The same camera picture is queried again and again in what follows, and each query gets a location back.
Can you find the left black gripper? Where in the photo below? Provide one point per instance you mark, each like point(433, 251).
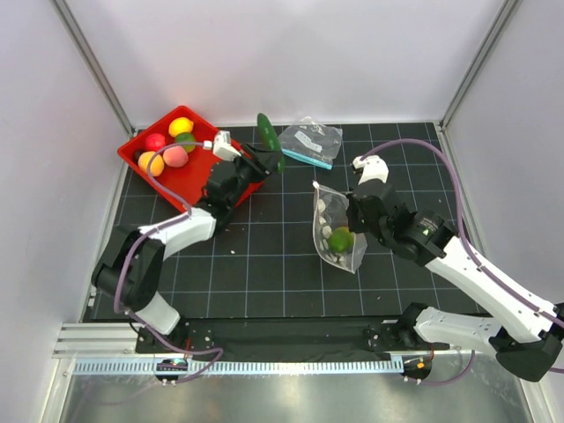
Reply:
point(269, 159)

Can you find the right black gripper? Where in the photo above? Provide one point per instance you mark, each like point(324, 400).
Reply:
point(352, 222)

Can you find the green toy cucumber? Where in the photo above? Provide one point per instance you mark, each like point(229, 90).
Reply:
point(269, 139)

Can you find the green orange toy mango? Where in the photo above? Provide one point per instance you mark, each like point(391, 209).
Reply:
point(341, 240)

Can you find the small yellow-green toy fruit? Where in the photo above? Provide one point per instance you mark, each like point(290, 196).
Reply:
point(187, 141)

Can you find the pink toy peach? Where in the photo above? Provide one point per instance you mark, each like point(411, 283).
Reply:
point(175, 156)

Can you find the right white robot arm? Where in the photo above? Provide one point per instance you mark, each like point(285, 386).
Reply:
point(523, 332)

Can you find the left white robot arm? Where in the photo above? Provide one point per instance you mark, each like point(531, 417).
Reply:
point(130, 266)

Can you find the blue-zipper clear zip bag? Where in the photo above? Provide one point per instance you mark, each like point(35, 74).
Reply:
point(311, 142)

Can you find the red plastic tray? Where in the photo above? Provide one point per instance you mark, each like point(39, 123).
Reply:
point(183, 187)

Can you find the yellow toy lemon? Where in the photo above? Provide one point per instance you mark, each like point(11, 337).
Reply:
point(180, 125)

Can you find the orange toy fruit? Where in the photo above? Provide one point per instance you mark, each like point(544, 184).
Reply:
point(151, 163)

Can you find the red toy apple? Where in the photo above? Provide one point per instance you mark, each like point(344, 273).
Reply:
point(155, 142)

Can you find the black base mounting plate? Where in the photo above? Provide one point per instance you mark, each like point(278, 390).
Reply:
point(299, 339)

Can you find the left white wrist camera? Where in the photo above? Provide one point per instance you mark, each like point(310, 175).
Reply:
point(222, 147)

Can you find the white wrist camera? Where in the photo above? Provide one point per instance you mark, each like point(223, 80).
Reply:
point(222, 147)
point(370, 168)

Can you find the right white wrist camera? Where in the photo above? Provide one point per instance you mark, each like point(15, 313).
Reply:
point(370, 168)

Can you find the slotted cable duct strip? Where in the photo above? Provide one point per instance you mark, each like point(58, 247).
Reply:
point(181, 368)

